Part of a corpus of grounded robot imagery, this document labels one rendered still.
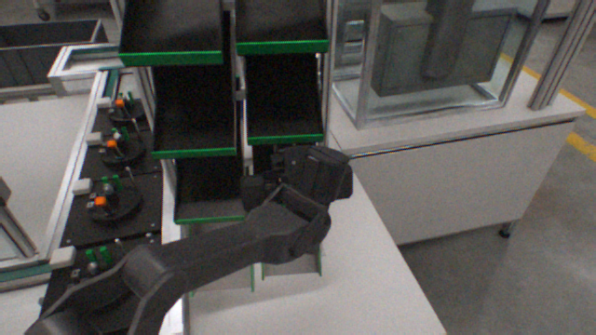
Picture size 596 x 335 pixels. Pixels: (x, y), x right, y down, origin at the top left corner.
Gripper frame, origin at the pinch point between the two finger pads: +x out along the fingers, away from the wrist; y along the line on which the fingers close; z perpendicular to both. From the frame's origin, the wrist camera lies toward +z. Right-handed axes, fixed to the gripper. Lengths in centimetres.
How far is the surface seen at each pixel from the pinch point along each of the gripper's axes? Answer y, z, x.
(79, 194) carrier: 56, -19, 45
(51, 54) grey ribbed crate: 112, 7, 192
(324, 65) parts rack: -8.4, 17.4, 8.5
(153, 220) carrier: 35, -23, 32
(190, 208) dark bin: 19.7, -7.0, 5.5
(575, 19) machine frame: -116, 15, 70
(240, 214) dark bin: 10.3, -8.5, 3.3
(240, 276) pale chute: 12.4, -26.7, 7.5
